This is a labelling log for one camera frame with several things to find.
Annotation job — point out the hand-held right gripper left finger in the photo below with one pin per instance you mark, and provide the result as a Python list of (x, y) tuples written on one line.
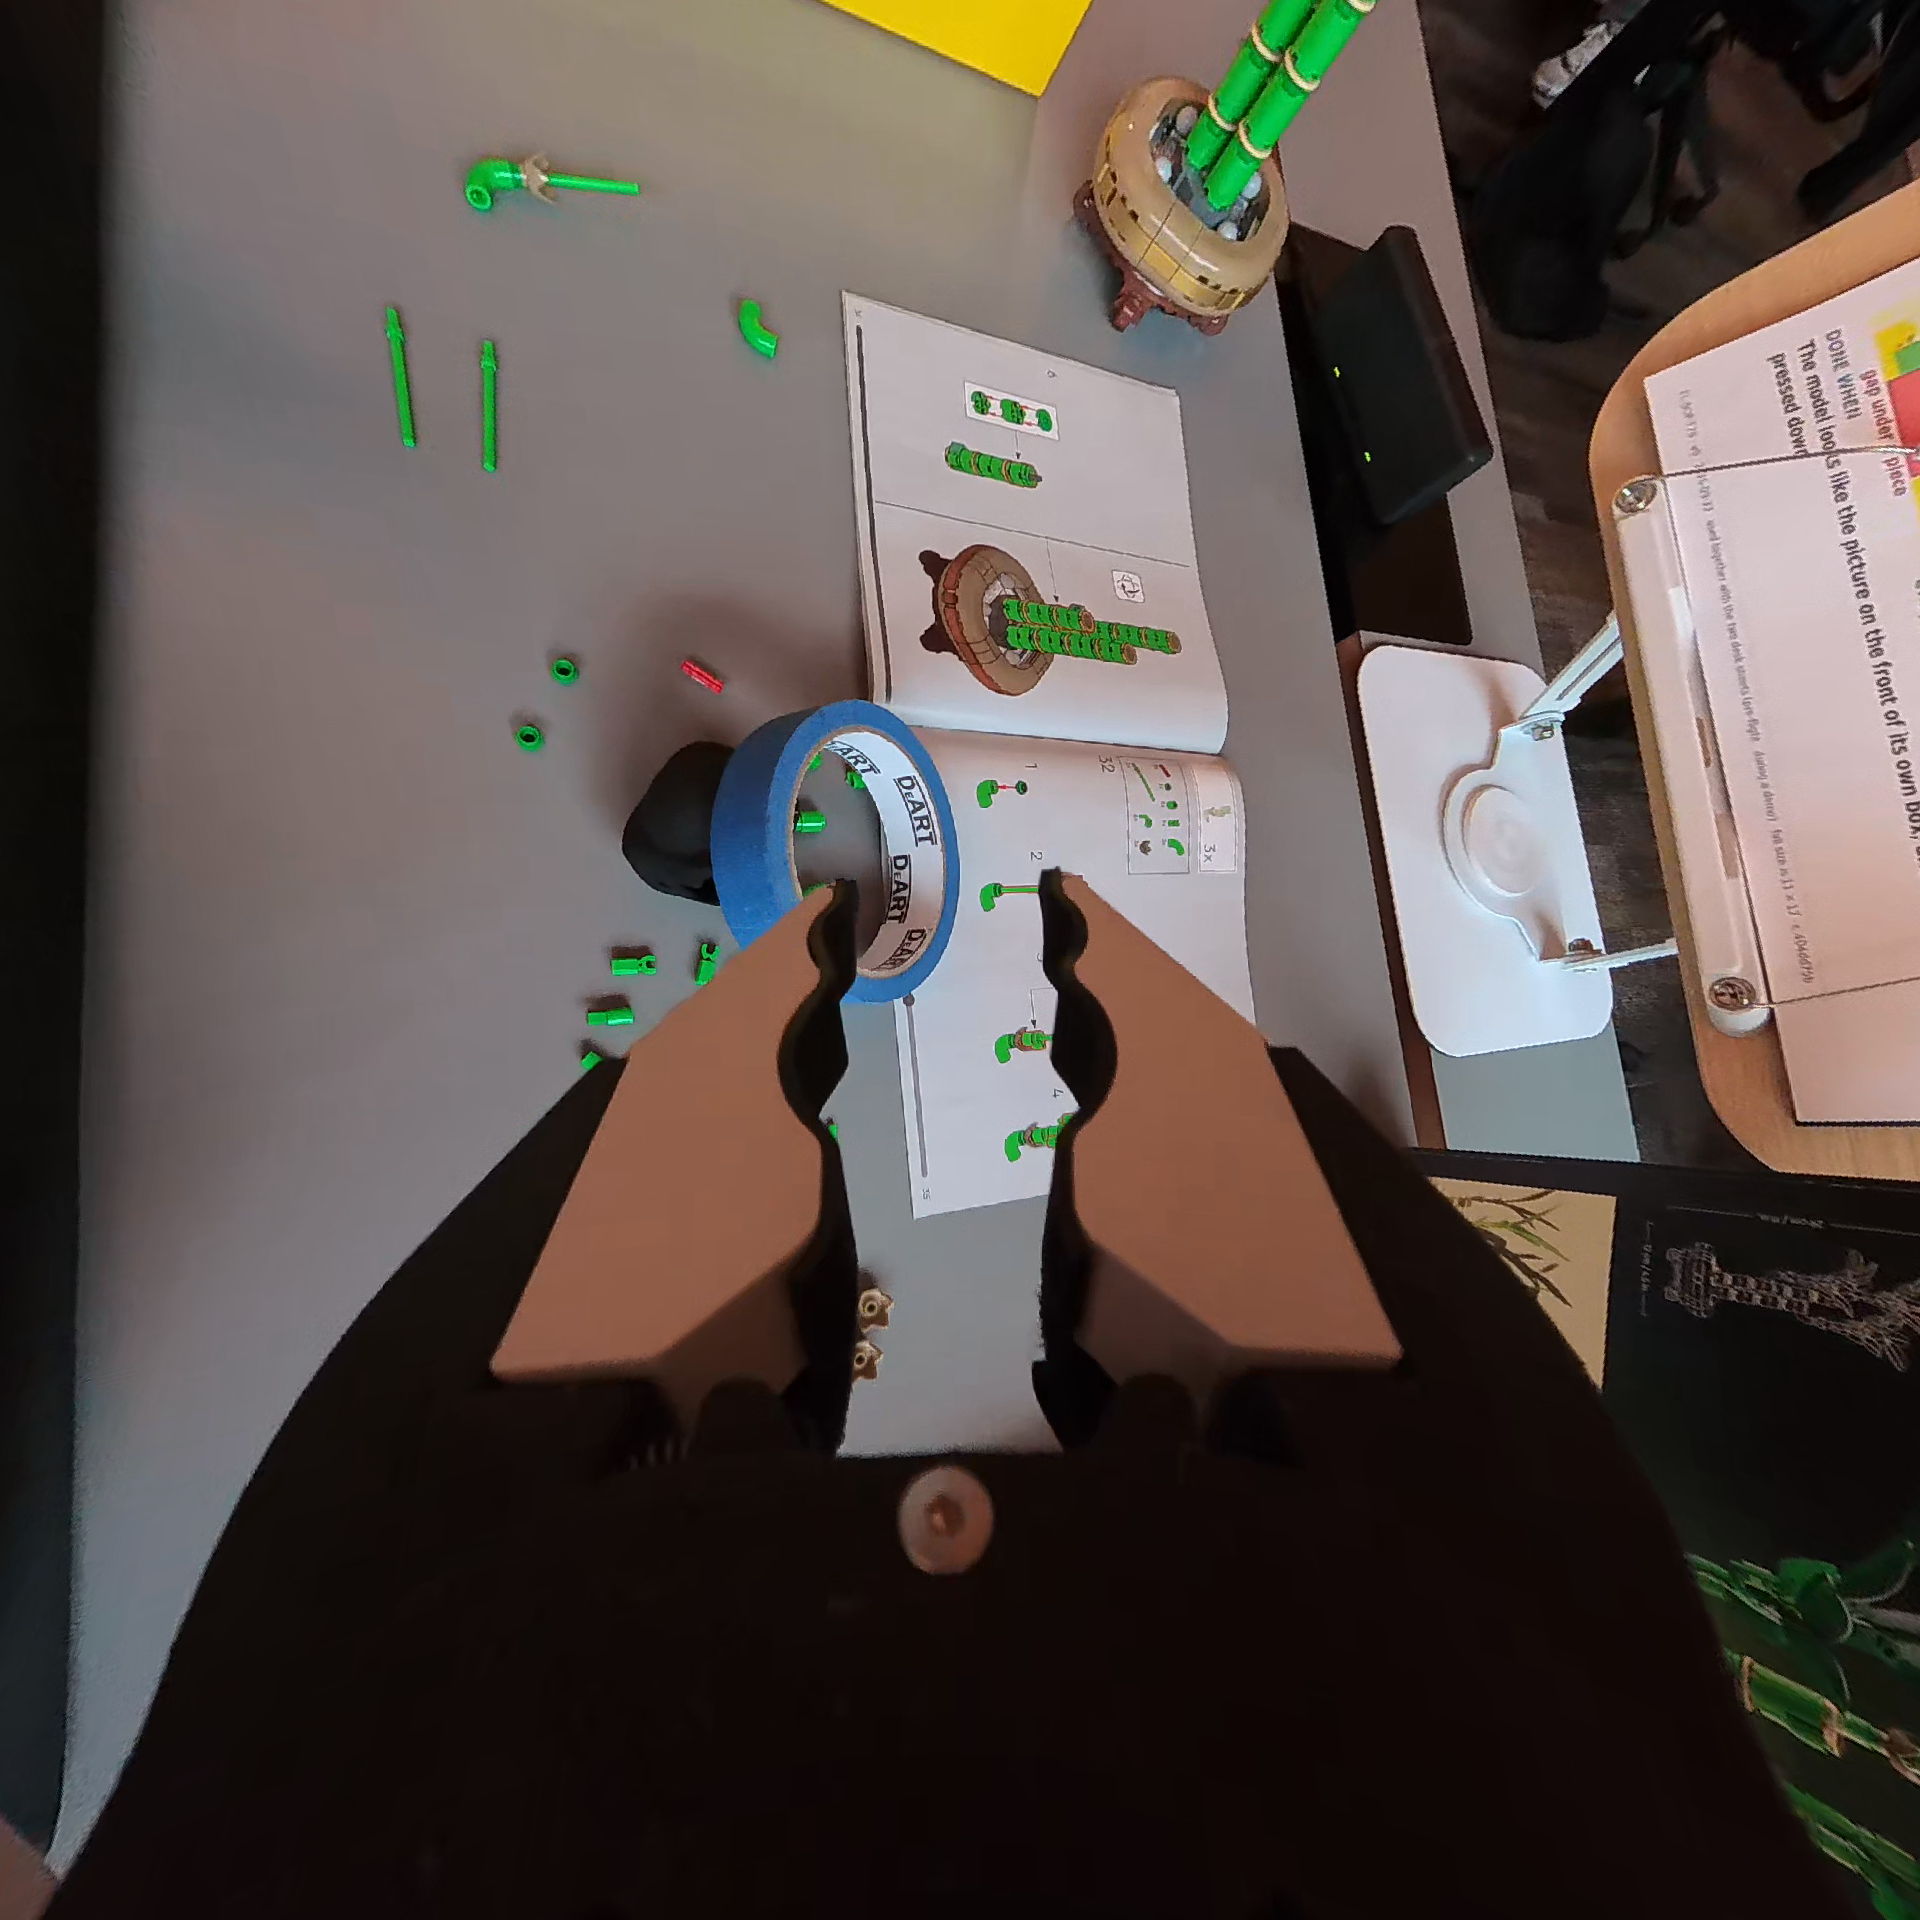
[(675, 1200)]

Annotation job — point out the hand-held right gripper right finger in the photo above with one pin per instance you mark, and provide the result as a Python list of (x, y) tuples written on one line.
[(1229, 1200)]

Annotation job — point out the green lego elbow piece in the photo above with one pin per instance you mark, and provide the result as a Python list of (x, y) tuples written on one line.
[(758, 326)]

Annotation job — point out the green lego stem assembly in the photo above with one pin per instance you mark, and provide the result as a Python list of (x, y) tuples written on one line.
[(487, 183)]

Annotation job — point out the scattered green lego clip pieces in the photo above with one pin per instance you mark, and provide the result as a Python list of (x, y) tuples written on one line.
[(629, 961)]

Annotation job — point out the red lego piece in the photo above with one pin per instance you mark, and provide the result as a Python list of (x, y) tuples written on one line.
[(702, 674)]

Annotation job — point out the lego instruction booklet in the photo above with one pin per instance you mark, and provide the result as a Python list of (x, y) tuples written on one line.
[(1050, 674)]

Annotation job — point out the lego set box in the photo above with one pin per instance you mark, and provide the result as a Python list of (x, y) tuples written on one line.
[(1769, 1426)]

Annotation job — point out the green lego bar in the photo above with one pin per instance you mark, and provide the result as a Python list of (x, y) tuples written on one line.
[(487, 405), (400, 377)]

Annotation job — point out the lego bamboo pot model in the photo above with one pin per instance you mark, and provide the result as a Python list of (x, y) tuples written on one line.
[(1185, 226)]

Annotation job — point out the blue masking tape roll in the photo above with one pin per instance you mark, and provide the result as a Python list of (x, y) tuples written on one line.
[(751, 840)]

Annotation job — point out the black rounded case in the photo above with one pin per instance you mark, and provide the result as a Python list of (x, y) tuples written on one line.
[(675, 826)]

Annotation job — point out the wooden instruction board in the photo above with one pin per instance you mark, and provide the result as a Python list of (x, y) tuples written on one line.
[(1711, 1105)]

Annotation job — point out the clipboard with printed sheet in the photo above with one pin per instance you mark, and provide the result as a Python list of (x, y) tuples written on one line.
[(1830, 674)]

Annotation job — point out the black box device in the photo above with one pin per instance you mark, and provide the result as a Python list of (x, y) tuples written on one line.
[(1394, 390)]

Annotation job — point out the yellow plastic bin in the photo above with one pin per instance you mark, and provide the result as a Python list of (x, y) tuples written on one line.
[(975, 39)]

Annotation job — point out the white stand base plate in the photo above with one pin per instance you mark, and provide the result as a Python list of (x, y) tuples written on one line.
[(1470, 931)]

